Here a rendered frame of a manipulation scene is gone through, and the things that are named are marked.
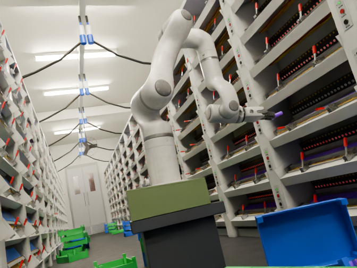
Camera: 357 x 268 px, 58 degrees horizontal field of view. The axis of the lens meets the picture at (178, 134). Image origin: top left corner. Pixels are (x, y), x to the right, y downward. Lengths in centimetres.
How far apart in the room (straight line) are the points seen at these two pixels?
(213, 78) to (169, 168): 50
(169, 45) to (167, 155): 49
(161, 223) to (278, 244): 43
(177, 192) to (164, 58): 58
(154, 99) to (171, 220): 45
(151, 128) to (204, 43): 53
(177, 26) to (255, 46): 63
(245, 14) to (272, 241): 130
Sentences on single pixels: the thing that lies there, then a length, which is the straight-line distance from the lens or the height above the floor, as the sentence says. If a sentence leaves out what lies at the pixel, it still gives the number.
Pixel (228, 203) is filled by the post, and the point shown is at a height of 23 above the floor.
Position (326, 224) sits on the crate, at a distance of 128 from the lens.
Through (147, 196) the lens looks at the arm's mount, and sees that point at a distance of 109.
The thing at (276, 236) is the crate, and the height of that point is 12.
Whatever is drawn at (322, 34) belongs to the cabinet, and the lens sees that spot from 173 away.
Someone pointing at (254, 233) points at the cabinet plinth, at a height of 2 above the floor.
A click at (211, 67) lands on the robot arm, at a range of 152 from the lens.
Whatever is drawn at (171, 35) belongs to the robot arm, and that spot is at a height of 100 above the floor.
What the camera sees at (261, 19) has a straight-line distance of 177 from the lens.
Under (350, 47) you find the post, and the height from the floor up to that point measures 70.
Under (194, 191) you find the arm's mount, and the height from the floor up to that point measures 33.
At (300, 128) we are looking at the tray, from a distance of 156.
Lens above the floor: 30
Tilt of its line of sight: 12 degrees up
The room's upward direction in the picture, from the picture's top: 13 degrees counter-clockwise
